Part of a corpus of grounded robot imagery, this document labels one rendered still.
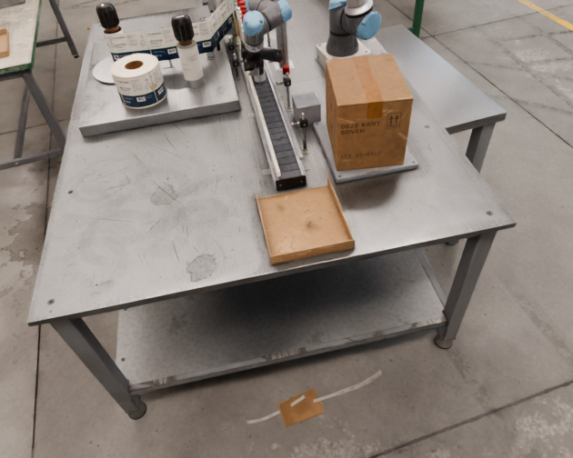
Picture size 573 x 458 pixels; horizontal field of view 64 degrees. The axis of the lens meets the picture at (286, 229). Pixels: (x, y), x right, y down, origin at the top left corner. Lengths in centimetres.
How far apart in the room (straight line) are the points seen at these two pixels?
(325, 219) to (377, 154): 31
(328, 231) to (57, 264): 87
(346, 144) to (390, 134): 15
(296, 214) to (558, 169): 209
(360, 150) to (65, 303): 105
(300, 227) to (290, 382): 85
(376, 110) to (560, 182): 184
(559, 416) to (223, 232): 153
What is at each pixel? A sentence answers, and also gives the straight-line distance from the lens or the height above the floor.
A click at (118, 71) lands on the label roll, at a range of 212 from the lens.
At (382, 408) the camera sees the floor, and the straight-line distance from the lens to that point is 208.
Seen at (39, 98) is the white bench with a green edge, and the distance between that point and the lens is 314.
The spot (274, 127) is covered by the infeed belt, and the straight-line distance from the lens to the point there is 184.
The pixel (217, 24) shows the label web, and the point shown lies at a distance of 243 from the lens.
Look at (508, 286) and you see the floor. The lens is 253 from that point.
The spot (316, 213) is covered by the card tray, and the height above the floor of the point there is 83.
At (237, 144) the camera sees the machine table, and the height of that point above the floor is 83.
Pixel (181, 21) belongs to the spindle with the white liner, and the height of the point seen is 117.
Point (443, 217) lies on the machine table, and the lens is 157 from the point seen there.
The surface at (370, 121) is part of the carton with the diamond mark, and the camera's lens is 156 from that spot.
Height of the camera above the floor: 193
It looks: 47 degrees down
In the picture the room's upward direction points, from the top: 6 degrees counter-clockwise
